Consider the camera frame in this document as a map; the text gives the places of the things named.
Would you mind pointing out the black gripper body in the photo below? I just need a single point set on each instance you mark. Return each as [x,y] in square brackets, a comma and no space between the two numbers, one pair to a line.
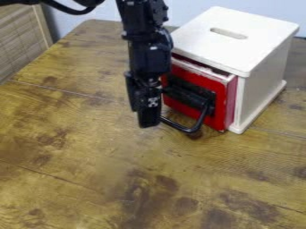
[150,49]

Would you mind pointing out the white wooden box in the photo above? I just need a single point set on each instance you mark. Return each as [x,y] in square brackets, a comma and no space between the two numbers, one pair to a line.
[246,45]

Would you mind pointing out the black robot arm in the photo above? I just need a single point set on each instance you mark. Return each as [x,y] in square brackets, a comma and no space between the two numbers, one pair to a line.
[143,15]

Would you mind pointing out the red drawer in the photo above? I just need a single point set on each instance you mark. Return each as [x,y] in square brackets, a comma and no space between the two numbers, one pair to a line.
[203,79]

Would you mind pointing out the black metal drawer handle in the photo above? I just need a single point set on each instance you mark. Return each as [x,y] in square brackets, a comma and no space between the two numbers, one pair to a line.
[192,100]

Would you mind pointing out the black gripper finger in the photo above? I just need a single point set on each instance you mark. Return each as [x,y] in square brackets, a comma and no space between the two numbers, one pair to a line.
[131,89]
[148,106]

